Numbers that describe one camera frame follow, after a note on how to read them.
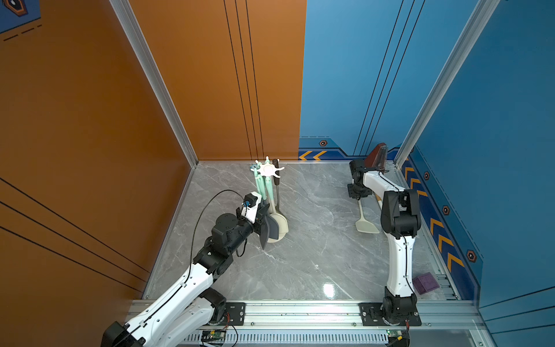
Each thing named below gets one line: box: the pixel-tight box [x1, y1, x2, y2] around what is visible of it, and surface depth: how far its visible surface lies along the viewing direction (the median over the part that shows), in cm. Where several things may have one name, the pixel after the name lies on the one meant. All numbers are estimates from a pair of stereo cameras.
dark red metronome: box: [364, 142, 389, 170], surface depth 107 cm
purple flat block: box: [412, 271, 441, 295], surface depth 77 cm
